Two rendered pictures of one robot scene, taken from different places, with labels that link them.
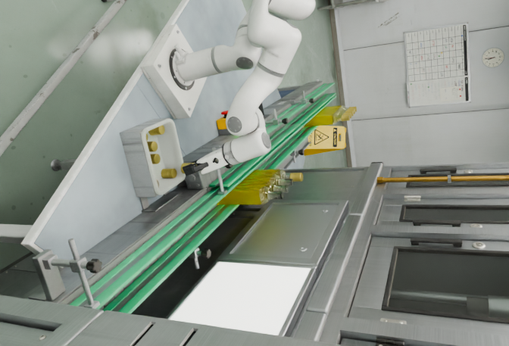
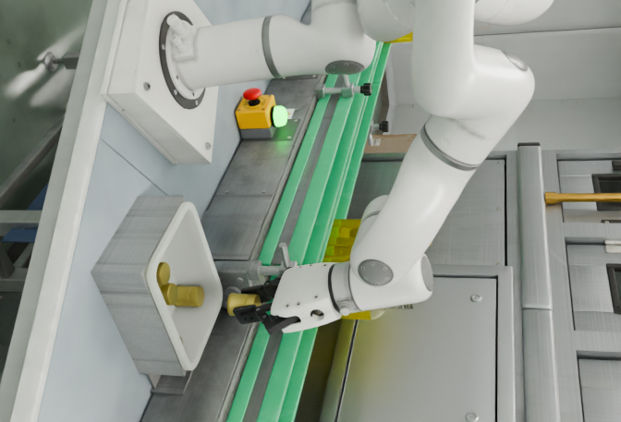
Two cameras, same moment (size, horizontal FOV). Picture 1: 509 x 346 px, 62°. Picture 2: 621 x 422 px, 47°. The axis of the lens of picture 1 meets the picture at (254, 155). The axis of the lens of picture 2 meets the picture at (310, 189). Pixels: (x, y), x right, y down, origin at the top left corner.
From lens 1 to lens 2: 0.68 m
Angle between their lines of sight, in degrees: 21
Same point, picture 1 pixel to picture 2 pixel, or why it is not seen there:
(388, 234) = (607, 355)
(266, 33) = (473, 104)
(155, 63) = (139, 84)
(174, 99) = (179, 140)
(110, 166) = (89, 353)
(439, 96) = not seen: outside the picture
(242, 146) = (378, 292)
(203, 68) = (243, 73)
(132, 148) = (125, 300)
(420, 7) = not seen: outside the picture
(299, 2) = not seen: outside the picture
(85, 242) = not seen: outside the picture
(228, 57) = (307, 57)
